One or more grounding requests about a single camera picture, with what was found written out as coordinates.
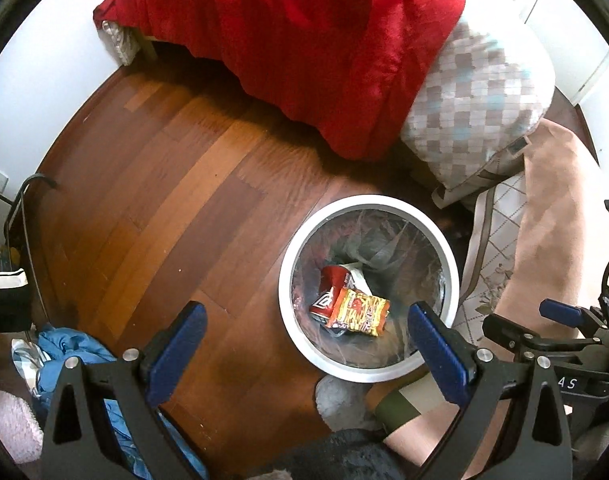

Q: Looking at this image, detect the silver wrapper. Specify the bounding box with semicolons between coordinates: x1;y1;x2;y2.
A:
341;262;373;296

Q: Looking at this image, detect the red blanket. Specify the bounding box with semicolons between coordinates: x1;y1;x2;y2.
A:
93;0;465;162

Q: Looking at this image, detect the white trash bin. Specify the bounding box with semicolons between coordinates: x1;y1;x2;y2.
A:
277;194;459;384

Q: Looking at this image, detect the orange snack bag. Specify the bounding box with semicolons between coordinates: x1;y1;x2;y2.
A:
326;287;390;337

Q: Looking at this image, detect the striped table cloth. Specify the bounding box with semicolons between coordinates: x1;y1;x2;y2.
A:
373;118;609;466

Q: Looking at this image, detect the red cola can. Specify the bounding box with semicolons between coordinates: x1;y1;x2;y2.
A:
309;264;354;324

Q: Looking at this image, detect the checkered quilt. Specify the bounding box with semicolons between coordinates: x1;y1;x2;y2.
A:
401;0;555;193

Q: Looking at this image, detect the blue clothing pile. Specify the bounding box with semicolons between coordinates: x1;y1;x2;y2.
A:
12;327;208;479

